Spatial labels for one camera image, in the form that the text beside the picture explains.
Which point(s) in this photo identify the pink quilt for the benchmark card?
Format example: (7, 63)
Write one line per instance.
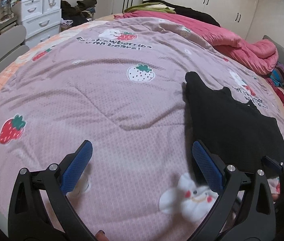
(219, 32)

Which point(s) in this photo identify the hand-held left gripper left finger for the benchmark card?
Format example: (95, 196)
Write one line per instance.
(78, 168)

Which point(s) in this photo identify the green blanket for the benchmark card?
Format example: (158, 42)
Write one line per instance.
(142, 7)

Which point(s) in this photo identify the pile of dark clothes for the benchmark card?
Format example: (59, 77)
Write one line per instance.
(81, 5)

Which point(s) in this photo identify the white drawer cabinet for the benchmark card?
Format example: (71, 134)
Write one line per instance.
(41, 22)

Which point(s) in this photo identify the black garment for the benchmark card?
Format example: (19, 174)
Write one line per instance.
(194, 13)

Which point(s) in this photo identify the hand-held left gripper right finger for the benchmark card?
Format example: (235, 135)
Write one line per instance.
(208, 170)

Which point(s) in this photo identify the lilac cloth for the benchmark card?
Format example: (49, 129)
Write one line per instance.
(67, 23)

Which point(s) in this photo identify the pink strawberry print bedspread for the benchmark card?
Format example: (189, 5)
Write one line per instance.
(106, 105)

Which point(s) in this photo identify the person's left hand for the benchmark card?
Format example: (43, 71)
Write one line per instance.
(101, 236)

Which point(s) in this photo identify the colourful patterned cloth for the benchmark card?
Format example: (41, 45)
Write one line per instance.
(282, 75)

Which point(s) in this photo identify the clear plastic container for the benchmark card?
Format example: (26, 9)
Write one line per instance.
(6, 8)

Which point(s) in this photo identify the black sweater with orange patches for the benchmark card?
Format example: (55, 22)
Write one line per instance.
(232, 125)

